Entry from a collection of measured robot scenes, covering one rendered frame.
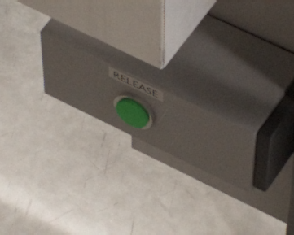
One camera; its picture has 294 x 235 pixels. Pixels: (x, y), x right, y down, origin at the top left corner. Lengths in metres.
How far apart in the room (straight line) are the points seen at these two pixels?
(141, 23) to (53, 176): 1.62
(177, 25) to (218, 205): 1.58
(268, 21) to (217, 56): 0.05
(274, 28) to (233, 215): 1.37
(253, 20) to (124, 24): 0.24
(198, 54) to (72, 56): 0.10
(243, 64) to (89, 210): 1.38
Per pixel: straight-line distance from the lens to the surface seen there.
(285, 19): 1.46
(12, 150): 2.90
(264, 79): 1.46
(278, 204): 1.65
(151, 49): 1.26
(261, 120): 1.43
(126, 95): 1.48
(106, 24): 1.27
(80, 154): 2.89
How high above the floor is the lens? 2.32
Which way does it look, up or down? 52 degrees down
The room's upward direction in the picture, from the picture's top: straight up
